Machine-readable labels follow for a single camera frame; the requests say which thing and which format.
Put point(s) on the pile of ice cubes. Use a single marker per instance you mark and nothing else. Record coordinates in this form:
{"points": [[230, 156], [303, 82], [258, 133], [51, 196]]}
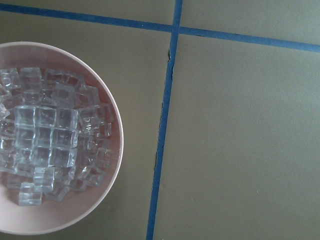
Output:
{"points": [[55, 133]]}

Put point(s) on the pink bowl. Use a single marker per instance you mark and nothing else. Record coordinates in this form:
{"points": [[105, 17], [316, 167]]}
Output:
{"points": [[53, 216]]}

